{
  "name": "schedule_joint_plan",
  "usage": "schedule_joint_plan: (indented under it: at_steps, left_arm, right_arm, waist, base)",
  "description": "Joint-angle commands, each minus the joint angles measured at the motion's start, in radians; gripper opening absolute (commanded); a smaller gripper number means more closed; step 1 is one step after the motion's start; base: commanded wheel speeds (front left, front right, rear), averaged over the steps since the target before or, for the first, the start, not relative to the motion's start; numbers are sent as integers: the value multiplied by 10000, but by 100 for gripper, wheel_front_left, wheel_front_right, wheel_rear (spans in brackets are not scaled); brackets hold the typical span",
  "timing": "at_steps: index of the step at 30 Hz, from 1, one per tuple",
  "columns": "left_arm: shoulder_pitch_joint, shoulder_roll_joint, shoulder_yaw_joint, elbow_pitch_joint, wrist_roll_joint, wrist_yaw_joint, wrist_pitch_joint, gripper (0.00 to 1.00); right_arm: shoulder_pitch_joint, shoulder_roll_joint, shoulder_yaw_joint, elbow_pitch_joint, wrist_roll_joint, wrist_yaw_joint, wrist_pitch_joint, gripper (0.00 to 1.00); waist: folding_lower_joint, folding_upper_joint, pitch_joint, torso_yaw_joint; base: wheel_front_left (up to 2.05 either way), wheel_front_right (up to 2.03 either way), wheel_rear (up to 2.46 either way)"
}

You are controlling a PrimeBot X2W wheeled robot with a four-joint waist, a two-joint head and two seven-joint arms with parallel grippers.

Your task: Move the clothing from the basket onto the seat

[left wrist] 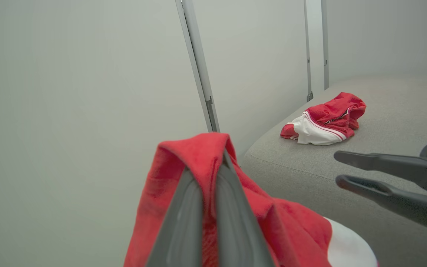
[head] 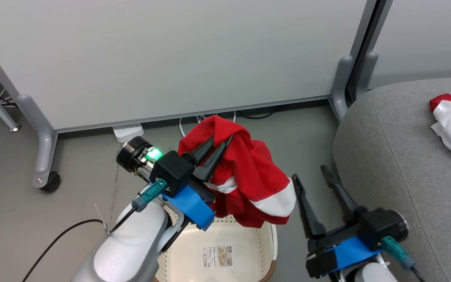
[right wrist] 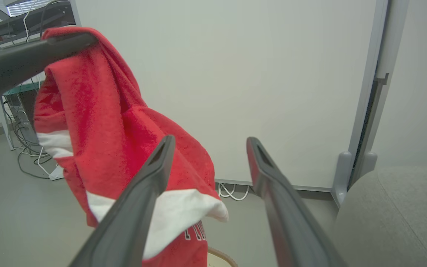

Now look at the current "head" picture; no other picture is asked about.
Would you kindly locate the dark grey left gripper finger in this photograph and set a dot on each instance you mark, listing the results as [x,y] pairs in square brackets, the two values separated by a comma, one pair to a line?
[200,152]
[213,160]

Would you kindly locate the right gripper body blue mount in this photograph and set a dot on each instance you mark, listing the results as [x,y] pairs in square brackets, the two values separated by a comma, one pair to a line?
[343,254]

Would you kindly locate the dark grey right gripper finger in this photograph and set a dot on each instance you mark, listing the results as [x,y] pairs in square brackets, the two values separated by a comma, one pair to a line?
[309,213]
[341,194]

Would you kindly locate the left gripper body blue mount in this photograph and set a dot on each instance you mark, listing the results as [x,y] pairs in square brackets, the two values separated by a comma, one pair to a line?
[188,205]

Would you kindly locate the red jersey with white bands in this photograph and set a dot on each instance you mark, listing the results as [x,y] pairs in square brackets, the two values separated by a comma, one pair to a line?
[249,164]

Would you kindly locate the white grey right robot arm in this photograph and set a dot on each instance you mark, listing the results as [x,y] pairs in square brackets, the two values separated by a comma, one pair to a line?
[370,274]

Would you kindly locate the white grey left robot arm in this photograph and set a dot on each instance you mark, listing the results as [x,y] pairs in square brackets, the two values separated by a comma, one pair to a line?
[131,243]

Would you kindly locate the grey fabric sofa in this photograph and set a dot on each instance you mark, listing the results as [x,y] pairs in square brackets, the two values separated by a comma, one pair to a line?
[405,156]

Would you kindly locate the paper label sticker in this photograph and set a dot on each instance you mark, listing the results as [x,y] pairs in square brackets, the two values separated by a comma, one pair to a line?
[217,256]

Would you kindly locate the cream plastic laundry basket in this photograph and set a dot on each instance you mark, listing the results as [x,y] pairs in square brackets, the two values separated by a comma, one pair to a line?
[241,239]

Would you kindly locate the white power strip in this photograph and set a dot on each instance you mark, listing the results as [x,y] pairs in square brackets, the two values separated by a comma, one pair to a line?
[127,132]

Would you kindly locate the black caster wheel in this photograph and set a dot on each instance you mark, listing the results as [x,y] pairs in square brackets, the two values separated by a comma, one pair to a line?
[52,182]

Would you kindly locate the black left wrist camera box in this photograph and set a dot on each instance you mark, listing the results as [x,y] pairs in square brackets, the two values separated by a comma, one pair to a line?
[172,172]

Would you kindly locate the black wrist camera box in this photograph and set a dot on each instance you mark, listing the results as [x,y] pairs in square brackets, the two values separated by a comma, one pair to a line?
[380,227]
[172,172]

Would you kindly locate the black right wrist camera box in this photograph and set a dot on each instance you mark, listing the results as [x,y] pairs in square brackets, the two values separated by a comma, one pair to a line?
[380,227]

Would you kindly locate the large white partition grey frame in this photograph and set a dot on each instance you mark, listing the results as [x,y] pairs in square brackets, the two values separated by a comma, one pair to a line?
[170,51]

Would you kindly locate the narrow white partition grey frame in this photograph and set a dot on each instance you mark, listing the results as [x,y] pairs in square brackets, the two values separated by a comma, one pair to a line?
[429,35]

